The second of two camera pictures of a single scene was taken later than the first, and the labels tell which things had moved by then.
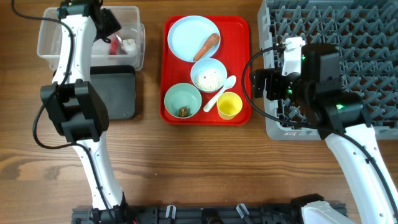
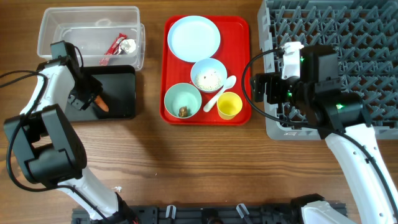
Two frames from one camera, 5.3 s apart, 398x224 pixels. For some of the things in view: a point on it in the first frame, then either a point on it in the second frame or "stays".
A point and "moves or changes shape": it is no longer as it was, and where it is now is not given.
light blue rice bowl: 208,74 stays
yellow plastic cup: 229,104 stays
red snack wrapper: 114,46 moves or changes shape
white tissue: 129,45 stays
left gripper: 113,25 → 83,103
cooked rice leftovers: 208,79 stays
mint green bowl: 182,101 stays
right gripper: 273,76 stays
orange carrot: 209,43 moves or changes shape
